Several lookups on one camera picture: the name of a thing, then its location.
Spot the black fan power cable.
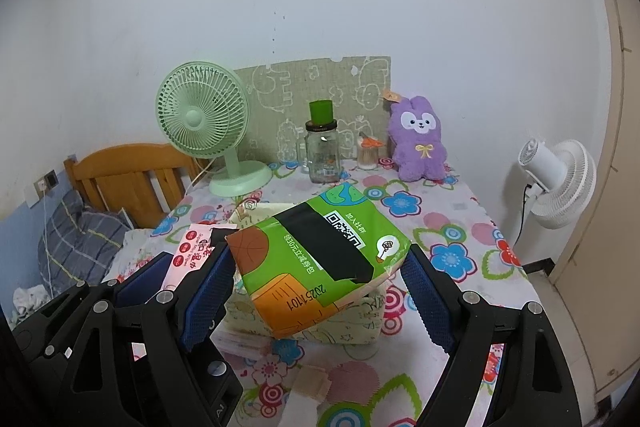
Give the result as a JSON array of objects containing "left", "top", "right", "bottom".
[{"left": 510, "top": 181, "right": 533, "bottom": 248}]

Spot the beige door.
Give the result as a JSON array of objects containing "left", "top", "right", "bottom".
[{"left": 542, "top": 0, "right": 640, "bottom": 413}]

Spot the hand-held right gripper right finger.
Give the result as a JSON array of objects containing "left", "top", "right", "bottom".
[{"left": 401, "top": 249, "right": 566, "bottom": 427}]

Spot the wall power outlet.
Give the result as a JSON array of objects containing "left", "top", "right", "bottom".
[{"left": 32, "top": 169, "right": 58, "bottom": 196}]

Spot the purple plush bunny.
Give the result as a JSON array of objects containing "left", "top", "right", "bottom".
[{"left": 387, "top": 94, "right": 447, "bottom": 182}]

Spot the grey plaid pillow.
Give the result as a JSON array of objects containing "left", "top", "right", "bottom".
[{"left": 37, "top": 189, "right": 133, "bottom": 295}]

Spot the green plastic cup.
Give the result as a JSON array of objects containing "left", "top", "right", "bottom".
[{"left": 308, "top": 100, "right": 335, "bottom": 124}]

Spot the white desk fan cable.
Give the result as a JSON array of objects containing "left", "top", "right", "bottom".
[{"left": 190, "top": 157, "right": 216, "bottom": 192}]

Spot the white floral bedsheet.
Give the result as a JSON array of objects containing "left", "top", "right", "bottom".
[{"left": 117, "top": 229, "right": 161, "bottom": 268}]

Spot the white charging cable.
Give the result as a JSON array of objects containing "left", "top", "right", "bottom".
[{"left": 39, "top": 192, "right": 53, "bottom": 288}]

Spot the white paper packet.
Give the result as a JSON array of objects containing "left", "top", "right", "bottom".
[{"left": 285, "top": 394, "right": 321, "bottom": 427}]

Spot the green cartoon printed board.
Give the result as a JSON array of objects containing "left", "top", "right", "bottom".
[{"left": 234, "top": 54, "right": 393, "bottom": 165}]

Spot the small toothpick jar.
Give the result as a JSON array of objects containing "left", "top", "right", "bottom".
[{"left": 357, "top": 133, "right": 383, "bottom": 168}]

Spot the green tissue pack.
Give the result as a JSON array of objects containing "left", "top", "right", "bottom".
[{"left": 225, "top": 182, "right": 413, "bottom": 339}]

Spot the glass jar mug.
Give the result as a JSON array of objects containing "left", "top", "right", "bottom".
[{"left": 296, "top": 119, "right": 343, "bottom": 184}]

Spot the yellow cartoon fabric storage box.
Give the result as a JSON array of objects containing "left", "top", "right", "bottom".
[{"left": 222, "top": 199, "right": 386, "bottom": 345}]

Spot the white standing fan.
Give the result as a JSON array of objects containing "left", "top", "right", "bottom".
[{"left": 517, "top": 138, "right": 597, "bottom": 230}]

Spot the wooden bed headboard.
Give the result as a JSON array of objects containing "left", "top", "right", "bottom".
[{"left": 62, "top": 143, "right": 211, "bottom": 230}]

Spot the beige small packet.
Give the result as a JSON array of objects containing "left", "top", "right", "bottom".
[{"left": 292, "top": 364, "right": 333, "bottom": 403}]

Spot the white crumpled cloth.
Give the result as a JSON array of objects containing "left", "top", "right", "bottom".
[{"left": 10, "top": 284, "right": 51, "bottom": 325}]

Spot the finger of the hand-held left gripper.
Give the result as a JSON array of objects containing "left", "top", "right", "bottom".
[
  {"left": 112, "top": 251, "right": 173, "bottom": 308},
  {"left": 197, "top": 344, "right": 244, "bottom": 427}
]

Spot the green desk fan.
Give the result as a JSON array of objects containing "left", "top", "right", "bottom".
[{"left": 154, "top": 61, "right": 273, "bottom": 198}]

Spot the pale pink flat packet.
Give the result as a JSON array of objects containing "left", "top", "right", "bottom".
[{"left": 215, "top": 329, "right": 271, "bottom": 358}]

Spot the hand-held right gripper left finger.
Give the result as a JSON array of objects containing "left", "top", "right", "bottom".
[{"left": 57, "top": 241, "right": 237, "bottom": 427}]

